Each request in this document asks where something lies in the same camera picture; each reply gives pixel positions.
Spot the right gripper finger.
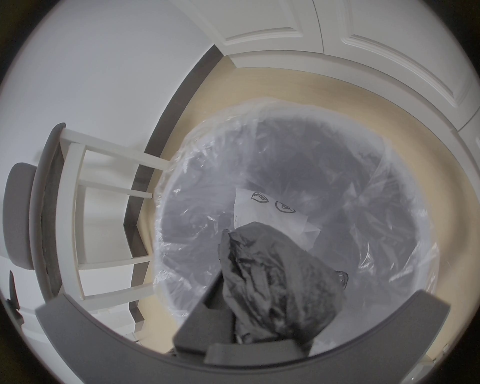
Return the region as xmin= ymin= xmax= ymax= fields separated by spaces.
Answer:
xmin=172 ymin=268 xmax=238 ymax=363

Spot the black plastic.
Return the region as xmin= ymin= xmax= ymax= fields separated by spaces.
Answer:
xmin=218 ymin=221 xmax=349 ymax=356

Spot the grey padded white chair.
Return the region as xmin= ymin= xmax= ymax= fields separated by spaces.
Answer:
xmin=3 ymin=122 xmax=172 ymax=313

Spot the white trash bin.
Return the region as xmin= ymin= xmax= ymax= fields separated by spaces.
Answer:
xmin=157 ymin=106 xmax=430 ymax=328

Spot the clear plastic bag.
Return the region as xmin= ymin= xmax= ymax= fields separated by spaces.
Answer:
xmin=152 ymin=97 xmax=440 ymax=335

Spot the white printed wrapper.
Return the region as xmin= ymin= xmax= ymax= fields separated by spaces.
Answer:
xmin=233 ymin=187 xmax=320 ymax=253

